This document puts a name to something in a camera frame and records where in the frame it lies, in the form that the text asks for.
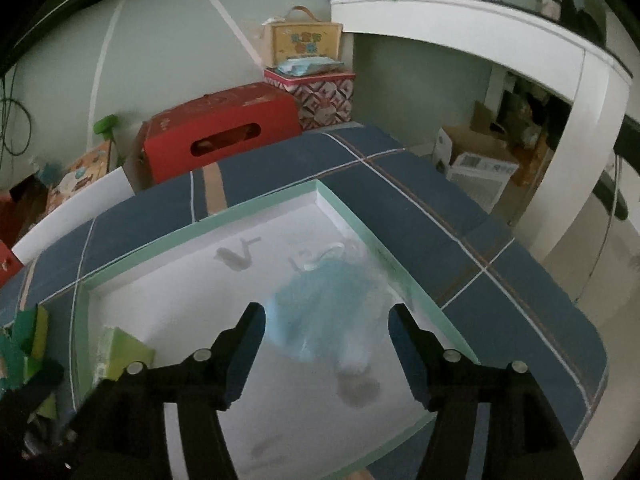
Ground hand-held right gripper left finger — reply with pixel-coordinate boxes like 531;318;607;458
67;302;267;480

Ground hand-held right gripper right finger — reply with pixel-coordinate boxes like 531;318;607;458
388;303;583;480

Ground light blue garment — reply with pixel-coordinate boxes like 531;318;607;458
270;244;397;367

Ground white storage box green rim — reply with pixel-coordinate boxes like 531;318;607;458
70;179;482;480

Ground dark green cloth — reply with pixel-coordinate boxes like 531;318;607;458
0;305;51;388

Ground light green cloth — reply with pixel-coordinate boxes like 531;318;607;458
92;326;154;386

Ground blue plaid blanket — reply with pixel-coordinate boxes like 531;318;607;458
0;125;609;480

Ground red bag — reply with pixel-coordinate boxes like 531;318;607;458
0;239;24;288

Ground white bed footboard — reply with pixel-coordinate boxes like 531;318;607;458
11;166;136;265

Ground red cardboard box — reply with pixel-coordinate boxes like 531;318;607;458
141;83;303;185

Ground colourful toy box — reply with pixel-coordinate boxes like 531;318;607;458
45;140;113;218

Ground red white patterned box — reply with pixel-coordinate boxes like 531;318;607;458
263;67;357;131

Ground green dumbbell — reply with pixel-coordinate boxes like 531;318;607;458
94;115;124;168

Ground light blue packet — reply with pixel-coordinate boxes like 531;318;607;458
275;56;346;77

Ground white desk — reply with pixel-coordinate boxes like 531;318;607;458
330;0;632;306

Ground black bag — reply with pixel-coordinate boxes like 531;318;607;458
559;0;608;43

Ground dark wall cables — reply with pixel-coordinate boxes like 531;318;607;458
0;67;32;158

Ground yellow carry box with handle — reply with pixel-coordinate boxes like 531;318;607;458
262;6;344;69

